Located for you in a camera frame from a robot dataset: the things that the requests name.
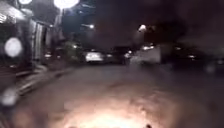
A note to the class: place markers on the building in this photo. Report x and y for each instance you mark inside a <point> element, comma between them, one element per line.
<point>30,36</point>

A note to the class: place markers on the street lamp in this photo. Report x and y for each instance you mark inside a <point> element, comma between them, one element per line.
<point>65,2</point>

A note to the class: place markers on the dark asphalt road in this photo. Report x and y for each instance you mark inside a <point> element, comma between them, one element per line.
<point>126,86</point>

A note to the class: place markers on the silver white car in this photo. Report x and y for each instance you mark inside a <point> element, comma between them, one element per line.
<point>94,57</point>

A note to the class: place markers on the kerb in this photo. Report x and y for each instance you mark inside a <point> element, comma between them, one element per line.
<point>36,81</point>

